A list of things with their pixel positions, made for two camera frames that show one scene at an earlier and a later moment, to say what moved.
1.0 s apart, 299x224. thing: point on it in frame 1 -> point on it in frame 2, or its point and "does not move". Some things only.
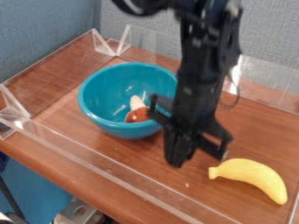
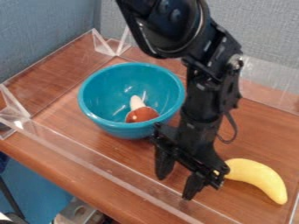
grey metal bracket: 79,213 does not move
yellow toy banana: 251,171 does not move
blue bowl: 106,95 does not move
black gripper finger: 182,147 -> 194,185
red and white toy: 139,112 does not move
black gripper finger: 173,137 -> 165,160
